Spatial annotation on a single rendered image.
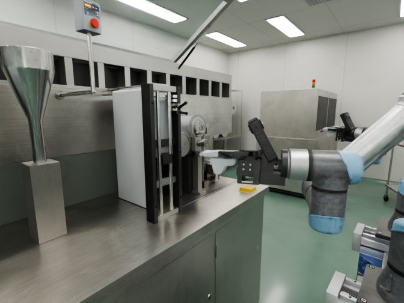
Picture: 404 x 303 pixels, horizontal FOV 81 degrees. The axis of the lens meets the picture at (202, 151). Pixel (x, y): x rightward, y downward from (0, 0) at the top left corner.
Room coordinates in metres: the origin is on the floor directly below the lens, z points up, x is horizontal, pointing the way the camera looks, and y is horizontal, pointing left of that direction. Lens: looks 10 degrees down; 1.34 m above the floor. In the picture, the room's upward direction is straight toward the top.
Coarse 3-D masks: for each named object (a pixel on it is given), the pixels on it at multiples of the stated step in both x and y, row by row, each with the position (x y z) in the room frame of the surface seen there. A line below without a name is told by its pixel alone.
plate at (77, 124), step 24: (0, 96) 0.91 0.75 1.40; (72, 96) 1.11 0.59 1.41; (96, 96) 1.20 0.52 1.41; (0, 120) 0.90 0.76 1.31; (24, 120) 0.96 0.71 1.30; (48, 120) 1.03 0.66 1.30; (72, 120) 1.10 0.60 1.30; (96, 120) 1.19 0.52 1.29; (216, 120) 2.01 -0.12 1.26; (0, 144) 0.89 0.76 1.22; (24, 144) 0.95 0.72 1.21; (48, 144) 1.02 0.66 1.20; (72, 144) 1.10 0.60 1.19; (96, 144) 1.19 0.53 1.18
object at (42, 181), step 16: (16, 80) 0.74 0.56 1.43; (32, 80) 0.75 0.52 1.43; (48, 80) 0.79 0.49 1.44; (16, 96) 0.76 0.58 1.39; (32, 96) 0.76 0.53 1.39; (48, 96) 0.81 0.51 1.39; (32, 112) 0.77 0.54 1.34; (32, 128) 0.78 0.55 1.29; (32, 144) 0.78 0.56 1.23; (48, 160) 0.83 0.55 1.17; (32, 176) 0.74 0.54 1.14; (48, 176) 0.78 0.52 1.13; (32, 192) 0.74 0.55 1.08; (48, 192) 0.77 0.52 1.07; (32, 208) 0.75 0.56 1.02; (48, 208) 0.77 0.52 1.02; (32, 224) 0.76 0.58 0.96; (48, 224) 0.76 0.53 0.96; (64, 224) 0.80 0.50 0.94
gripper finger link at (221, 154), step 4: (220, 152) 0.56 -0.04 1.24; (224, 152) 0.56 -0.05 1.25; (228, 152) 0.55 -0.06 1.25; (232, 152) 0.55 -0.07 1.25; (236, 152) 0.55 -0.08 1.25; (240, 152) 0.55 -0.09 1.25; (244, 152) 0.55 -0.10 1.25; (248, 152) 0.55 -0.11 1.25; (220, 156) 0.56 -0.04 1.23; (224, 156) 0.56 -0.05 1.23; (228, 156) 0.56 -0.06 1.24; (232, 156) 0.55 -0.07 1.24; (236, 156) 0.55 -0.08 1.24; (240, 156) 0.55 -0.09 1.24
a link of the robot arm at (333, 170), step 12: (312, 156) 0.52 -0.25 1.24; (324, 156) 0.52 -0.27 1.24; (336, 156) 0.51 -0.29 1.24; (348, 156) 0.51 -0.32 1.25; (360, 156) 0.51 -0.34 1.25; (312, 168) 0.51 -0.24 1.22; (324, 168) 0.51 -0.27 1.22; (336, 168) 0.50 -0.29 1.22; (348, 168) 0.49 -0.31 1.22; (360, 168) 0.49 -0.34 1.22; (312, 180) 0.53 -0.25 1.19; (324, 180) 0.51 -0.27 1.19; (336, 180) 0.50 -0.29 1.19; (348, 180) 0.50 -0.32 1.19; (360, 180) 0.50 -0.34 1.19
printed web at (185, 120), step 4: (160, 96) 1.09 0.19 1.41; (164, 96) 1.11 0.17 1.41; (184, 116) 1.34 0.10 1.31; (188, 116) 1.32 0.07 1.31; (192, 116) 1.31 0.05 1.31; (184, 120) 1.29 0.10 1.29; (188, 120) 1.27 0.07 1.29; (184, 124) 1.28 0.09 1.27; (188, 124) 1.26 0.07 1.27; (184, 128) 1.27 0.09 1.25; (188, 132) 1.26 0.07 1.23
